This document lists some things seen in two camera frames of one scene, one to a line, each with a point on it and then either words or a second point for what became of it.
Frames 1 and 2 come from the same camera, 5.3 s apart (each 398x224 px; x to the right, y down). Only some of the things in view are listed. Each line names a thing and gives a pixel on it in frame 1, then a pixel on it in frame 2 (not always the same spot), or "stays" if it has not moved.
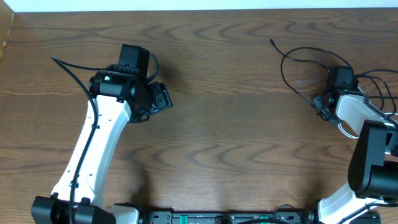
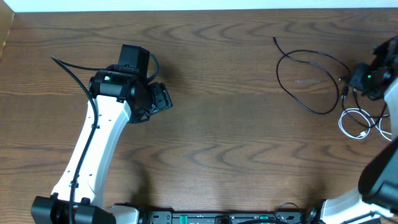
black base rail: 226,217 stays
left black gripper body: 161,97 stays
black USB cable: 283,55 → 313,64
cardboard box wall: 7,15 stays
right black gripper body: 318,101 → 362,79
